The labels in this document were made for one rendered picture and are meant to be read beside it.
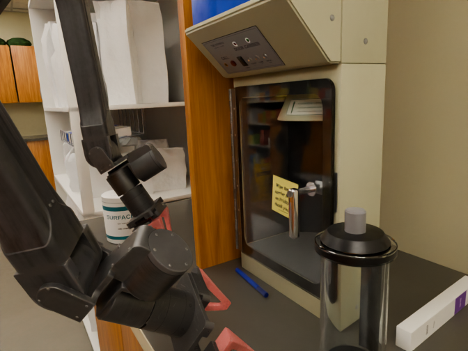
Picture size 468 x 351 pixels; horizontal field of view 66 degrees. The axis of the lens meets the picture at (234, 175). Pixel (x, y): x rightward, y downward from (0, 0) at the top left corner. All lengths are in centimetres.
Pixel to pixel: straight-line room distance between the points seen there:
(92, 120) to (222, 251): 46
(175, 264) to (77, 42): 55
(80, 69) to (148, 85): 109
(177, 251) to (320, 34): 37
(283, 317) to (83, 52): 66
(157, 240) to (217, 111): 54
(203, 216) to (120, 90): 99
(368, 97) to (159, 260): 44
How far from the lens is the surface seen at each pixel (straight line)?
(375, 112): 68
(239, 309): 79
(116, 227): 117
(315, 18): 58
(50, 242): 39
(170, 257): 40
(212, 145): 89
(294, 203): 63
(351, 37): 63
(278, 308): 79
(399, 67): 107
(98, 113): 81
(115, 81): 177
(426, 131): 103
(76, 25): 83
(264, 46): 66
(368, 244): 49
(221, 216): 94
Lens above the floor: 136
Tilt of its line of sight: 12 degrees down
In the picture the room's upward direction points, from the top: 3 degrees counter-clockwise
